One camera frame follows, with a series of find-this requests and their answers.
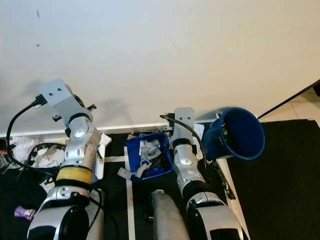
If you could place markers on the grey right robot leg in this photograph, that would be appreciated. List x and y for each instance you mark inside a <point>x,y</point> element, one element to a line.
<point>167,220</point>

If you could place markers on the black floor mat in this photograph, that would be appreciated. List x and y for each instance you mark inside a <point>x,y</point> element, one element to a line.
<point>115,220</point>
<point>280,200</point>

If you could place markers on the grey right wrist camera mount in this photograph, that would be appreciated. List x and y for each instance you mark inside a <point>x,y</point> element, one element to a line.
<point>184,122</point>

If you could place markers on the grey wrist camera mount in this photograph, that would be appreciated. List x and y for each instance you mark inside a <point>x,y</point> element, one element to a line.
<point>60,97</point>
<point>184,122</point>

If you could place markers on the large crumpled white paper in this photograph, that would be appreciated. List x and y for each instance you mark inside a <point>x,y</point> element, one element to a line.
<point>30,150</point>

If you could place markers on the blue plastic crate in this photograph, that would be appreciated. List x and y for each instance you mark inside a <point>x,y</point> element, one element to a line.
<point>131,155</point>

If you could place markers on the blue plastic bucket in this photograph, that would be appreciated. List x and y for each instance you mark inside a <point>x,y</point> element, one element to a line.
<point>240,135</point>

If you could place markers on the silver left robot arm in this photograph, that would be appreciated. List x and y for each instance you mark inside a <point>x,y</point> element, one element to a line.
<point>80,145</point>

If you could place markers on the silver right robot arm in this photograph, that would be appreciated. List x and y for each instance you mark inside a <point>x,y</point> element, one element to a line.
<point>215,215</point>

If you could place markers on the white plastic scrap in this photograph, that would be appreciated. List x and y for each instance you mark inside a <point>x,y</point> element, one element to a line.
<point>147,147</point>

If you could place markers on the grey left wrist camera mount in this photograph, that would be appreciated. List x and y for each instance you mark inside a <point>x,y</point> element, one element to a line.
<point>60,97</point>

